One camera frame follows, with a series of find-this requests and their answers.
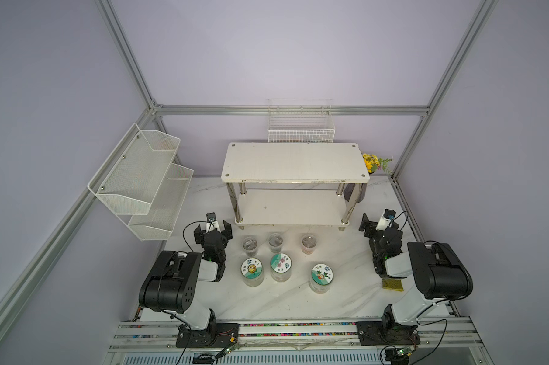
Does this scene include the small clear cup middle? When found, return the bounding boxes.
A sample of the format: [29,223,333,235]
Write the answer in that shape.
[267,233,284,253]

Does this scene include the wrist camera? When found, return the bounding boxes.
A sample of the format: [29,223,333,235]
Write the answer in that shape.
[206,212,220,232]
[376,208,396,231]

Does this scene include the white two-tier shelf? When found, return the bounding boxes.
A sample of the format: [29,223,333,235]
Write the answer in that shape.
[221,142,370,231]

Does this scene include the white mesh wall rack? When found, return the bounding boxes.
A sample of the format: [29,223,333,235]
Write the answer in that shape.
[88,125,194,241]

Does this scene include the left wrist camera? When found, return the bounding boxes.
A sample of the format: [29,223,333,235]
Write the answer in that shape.
[206,212,220,232]

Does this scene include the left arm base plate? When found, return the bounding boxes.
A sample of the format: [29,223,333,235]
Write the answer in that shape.
[175,322,240,349]

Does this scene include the yellow sunflower plant pot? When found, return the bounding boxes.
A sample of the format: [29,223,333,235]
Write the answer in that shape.
[343,154,392,202]

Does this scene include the strawberry lid seed container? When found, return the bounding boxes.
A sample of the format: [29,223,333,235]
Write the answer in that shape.
[309,263,334,294]

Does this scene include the black yellow work glove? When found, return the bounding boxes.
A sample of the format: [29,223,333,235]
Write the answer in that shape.
[382,278,404,292]

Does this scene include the aluminium cage frame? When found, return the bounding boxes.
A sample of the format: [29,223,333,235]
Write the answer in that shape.
[0,1,497,344]

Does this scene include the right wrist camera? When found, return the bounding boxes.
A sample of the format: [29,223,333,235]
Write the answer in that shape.
[376,208,396,231]

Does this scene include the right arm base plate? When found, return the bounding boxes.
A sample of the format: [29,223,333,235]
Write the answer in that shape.
[356,321,420,346]

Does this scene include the white wire basket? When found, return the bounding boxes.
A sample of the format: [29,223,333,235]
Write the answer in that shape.
[267,98,335,143]

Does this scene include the small red-based clear cup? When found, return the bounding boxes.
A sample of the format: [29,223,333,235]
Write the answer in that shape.
[301,234,317,255]

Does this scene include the pink flower lid seed container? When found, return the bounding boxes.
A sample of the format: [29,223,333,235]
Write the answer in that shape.
[270,252,292,282]

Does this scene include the sunflower lid seed container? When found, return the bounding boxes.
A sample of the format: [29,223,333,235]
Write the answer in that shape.
[240,257,265,287]

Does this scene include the aluminium front rail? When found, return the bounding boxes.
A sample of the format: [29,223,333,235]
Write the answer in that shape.
[104,317,493,364]

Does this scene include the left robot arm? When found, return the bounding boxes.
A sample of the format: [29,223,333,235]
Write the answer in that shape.
[139,218,233,332]

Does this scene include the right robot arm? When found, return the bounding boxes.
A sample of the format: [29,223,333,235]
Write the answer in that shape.
[358,209,473,332]

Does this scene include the small clear cup left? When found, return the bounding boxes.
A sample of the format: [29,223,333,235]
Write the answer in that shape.
[242,237,259,257]

